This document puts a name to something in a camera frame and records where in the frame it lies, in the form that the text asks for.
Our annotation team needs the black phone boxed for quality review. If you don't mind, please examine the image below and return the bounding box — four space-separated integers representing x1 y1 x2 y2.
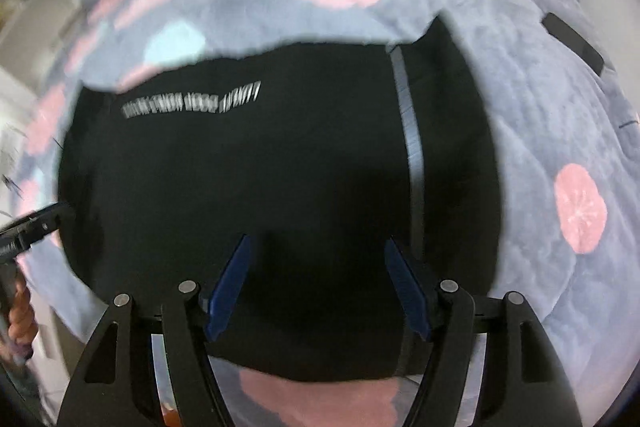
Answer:
541 12 607 75

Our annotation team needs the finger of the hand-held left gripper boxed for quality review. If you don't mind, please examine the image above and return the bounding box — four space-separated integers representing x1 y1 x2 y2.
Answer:
16 201 76 249

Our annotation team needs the grey blanket with pink spots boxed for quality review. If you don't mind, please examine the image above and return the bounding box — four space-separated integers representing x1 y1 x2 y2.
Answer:
10 0 640 427

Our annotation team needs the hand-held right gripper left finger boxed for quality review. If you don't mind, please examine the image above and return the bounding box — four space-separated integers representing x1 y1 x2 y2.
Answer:
56 233 252 427

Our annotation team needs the person's left hand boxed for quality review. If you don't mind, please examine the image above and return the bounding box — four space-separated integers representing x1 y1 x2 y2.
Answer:
9 279 40 360

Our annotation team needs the black hooded jacket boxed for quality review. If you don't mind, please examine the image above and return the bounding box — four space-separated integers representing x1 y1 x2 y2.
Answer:
57 14 503 383

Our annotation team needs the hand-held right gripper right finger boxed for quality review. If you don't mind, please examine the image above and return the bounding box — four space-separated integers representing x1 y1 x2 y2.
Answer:
383 237 584 427

